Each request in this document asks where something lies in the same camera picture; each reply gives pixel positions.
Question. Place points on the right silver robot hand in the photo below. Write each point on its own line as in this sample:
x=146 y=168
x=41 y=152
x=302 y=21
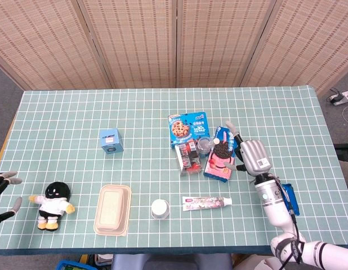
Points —
x=254 y=157

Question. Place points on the clear plastic tube with cap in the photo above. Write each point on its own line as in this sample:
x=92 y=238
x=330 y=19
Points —
x=217 y=141

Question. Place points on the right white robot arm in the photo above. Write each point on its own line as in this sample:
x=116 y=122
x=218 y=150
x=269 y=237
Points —
x=272 y=202

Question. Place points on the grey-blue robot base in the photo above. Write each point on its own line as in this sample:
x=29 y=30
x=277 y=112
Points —
x=168 y=263

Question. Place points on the floral toothpaste tube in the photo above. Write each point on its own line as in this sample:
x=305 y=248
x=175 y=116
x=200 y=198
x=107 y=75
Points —
x=205 y=203

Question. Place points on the pink and blue Oreo box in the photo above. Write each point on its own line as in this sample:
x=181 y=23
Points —
x=216 y=168

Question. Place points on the clear plastic jar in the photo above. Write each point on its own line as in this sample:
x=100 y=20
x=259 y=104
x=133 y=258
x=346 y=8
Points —
x=202 y=147

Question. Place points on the blue snack packet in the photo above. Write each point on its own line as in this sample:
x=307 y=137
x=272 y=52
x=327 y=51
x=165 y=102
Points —
x=292 y=197

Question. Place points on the black-headed plush doll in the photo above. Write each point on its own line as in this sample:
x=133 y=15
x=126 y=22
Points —
x=54 y=205

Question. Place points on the clear box with red caps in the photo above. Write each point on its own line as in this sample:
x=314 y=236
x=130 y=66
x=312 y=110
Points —
x=188 y=157

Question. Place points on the blue chocolate chip cookie box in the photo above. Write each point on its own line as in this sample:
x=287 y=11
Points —
x=181 y=129

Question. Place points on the black floor equipment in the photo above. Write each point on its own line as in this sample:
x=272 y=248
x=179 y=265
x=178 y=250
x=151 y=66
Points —
x=344 y=152

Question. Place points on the green checked tablecloth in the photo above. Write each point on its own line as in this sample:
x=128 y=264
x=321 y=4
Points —
x=78 y=118

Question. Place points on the paper cup with blue butterfly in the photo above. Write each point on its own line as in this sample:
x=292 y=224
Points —
x=160 y=208

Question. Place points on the blue plastic crate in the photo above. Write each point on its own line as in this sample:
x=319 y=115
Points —
x=71 y=265

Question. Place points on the white power strip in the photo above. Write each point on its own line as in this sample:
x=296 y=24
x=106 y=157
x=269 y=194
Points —
x=345 y=97

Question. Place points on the beige lidded lunch container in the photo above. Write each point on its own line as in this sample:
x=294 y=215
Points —
x=112 y=208

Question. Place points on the small blue speaker box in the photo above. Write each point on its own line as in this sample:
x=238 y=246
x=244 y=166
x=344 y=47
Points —
x=110 y=139

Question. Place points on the woven bamboo screen panel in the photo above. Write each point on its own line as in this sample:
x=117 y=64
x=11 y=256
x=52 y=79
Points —
x=134 y=42
x=36 y=42
x=219 y=42
x=312 y=42

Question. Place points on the small white box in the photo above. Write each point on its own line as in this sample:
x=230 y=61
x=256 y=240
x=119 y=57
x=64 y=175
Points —
x=103 y=260

